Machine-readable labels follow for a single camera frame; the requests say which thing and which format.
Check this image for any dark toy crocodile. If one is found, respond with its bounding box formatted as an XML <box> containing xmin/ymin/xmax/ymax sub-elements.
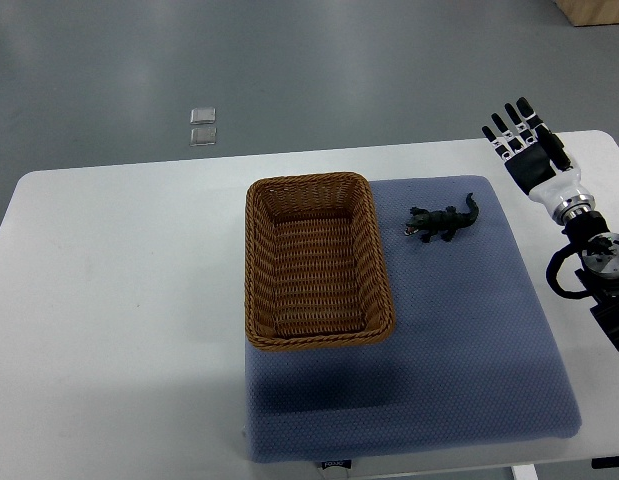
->
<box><xmin>404</xmin><ymin>193</ymin><xmax>479</xmax><ymax>243</ymax></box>

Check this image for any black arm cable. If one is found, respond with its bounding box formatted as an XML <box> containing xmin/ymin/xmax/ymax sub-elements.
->
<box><xmin>546</xmin><ymin>238</ymin><xmax>590</xmax><ymax>300</ymax></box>

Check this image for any black table edge bracket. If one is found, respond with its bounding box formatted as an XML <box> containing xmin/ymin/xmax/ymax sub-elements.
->
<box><xmin>591</xmin><ymin>456</ymin><xmax>619</xmax><ymax>470</ymax></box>

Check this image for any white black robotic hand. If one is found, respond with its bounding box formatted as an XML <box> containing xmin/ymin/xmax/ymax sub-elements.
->
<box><xmin>482</xmin><ymin>97</ymin><xmax>595</xmax><ymax>221</ymax></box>

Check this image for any brown wicker basket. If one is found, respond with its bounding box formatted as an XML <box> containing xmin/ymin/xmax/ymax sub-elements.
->
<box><xmin>244</xmin><ymin>172</ymin><xmax>396</xmax><ymax>352</ymax></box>

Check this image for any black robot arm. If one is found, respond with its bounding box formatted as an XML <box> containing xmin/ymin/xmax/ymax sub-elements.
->
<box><xmin>482</xmin><ymin>97</ymin><xmax>619</xmax><ymax>352</ymax></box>

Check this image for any wooden box corner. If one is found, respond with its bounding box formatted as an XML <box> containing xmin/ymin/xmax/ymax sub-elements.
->
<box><xmin>555</xmin><ymin>0</ymin><xmax>619</xmax><ymax>27</ymax></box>

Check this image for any blue foam mat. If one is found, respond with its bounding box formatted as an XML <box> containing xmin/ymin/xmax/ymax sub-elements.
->
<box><xmin>245</xmin><ymin>176</ymin><xmax>581</xmax><ymax>463</ymax></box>

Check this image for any lower floor plate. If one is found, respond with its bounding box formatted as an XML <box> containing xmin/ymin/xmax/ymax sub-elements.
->
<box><xmin>190</xmin><ymin>126</ymin><xmax>217</xmax><ymax>146</ymax></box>

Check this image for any upper floor plate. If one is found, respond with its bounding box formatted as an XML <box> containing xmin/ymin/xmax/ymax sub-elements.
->
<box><xmin>190</xmin><ymin>107</ymin><xmax>216</xmax><ymax>125</ymax></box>

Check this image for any floor plate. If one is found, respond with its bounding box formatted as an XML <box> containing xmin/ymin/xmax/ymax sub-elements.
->
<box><xmin>190</xmin><ymin>107</ymin><xmax>216</xmax><ymax>125</ymax></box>
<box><xmin>190</xmin><ymin>126</ymin><xmax>217</xmax><ymax>146</ymax></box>

